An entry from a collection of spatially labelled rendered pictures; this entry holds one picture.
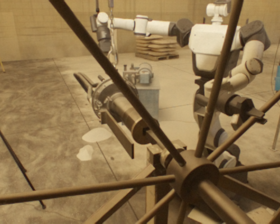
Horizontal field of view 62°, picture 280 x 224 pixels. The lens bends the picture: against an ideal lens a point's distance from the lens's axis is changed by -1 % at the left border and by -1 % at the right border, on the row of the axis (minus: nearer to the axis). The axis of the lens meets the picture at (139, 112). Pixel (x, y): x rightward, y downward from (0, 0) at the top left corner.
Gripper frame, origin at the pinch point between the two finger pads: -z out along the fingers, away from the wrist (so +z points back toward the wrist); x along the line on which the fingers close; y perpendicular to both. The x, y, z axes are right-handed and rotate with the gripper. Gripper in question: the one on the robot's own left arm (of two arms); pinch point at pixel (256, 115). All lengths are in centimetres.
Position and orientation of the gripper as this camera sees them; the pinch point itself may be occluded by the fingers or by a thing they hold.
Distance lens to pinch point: 89.6
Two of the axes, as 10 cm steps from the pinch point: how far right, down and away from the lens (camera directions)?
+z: -4.0, -3.5, 8.5
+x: 5.3, 6.7, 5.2
